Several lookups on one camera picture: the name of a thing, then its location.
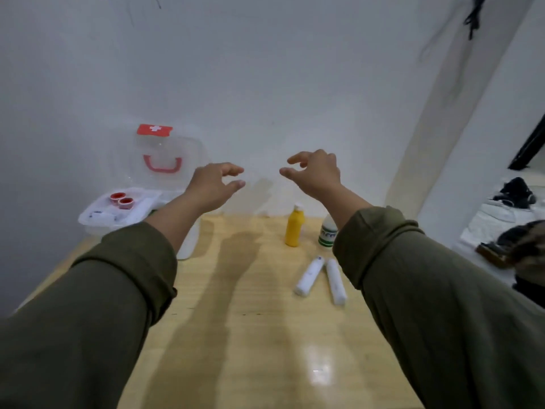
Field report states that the person's left hand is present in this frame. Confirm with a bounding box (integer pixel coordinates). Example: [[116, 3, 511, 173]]
[[183, 162, 246, 214]]

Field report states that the person's right hand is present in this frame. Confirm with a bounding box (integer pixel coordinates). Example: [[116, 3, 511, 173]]
[[279, 149, 343, 201]]

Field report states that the white first aid box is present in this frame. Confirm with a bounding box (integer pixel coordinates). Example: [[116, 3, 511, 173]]
[[78, 124, 212, 261]]

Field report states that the yellow liquid bottle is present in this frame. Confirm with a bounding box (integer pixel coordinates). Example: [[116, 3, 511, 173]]
[[284, 203, 306, 248]]

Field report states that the white bottle green label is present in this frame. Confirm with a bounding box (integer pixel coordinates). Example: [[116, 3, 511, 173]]
[[318, 214, 339, 248]]

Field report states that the person's right forearm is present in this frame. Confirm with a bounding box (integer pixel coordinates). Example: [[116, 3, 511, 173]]
[[321, 185, 545, 409]]

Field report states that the person's left forearm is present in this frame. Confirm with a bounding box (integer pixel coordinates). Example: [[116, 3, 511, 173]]
[[0, 193, 205, 409]]

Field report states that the light wooden table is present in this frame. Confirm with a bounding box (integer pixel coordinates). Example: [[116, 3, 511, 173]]
[[16, 212, 426, 409]]

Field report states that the white cloth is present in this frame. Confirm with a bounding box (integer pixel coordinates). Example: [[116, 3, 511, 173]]
[[459, 195, 535, 252]]

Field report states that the black bag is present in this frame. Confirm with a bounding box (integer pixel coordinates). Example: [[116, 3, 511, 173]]
[[493, 177, 536, 209]]

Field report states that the black slanted pole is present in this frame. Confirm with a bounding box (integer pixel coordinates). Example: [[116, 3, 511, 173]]
[[508, 114, 545, 171]]

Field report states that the black hanging cable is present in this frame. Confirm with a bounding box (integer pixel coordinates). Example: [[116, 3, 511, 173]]
[[463, 0, 487, 40]]

